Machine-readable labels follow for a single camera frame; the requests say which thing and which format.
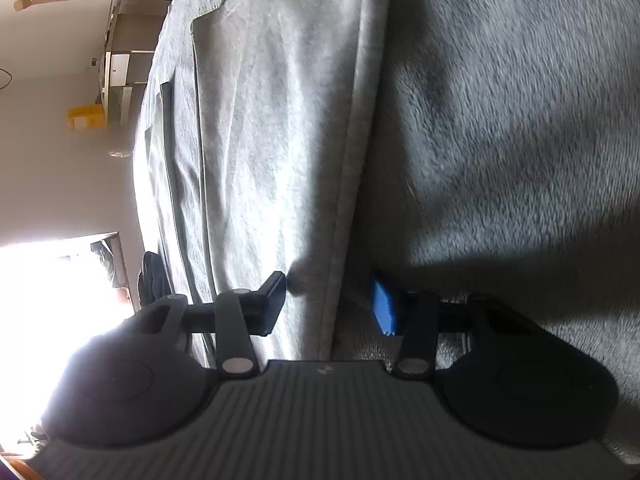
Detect bright window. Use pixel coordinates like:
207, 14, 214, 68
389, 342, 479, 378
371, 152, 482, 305
0, 232, 131, 456

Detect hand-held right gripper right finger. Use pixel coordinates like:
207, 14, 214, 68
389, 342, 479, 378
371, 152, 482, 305
371, 270, 533, 380

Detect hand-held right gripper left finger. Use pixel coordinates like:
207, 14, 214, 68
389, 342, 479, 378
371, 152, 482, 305
135, 271, 287, 380

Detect dark crumpled clothes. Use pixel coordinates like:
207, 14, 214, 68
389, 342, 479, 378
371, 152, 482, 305
90, 240, 126, 288

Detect dark jeans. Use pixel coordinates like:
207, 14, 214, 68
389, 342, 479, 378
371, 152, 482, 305
139, 251, 173, 308

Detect grey plush bed blanket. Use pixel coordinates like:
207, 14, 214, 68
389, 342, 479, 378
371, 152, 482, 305
132, 0, 640, 480

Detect grey sweatshirt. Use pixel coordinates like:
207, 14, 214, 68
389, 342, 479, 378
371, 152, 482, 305
142, 0, 391, 361

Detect cream desk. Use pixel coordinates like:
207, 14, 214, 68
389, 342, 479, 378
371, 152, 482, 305
102, 0, 173, 126

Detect yellow box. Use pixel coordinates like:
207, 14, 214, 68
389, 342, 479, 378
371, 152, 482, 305
66, 104, 108, 132

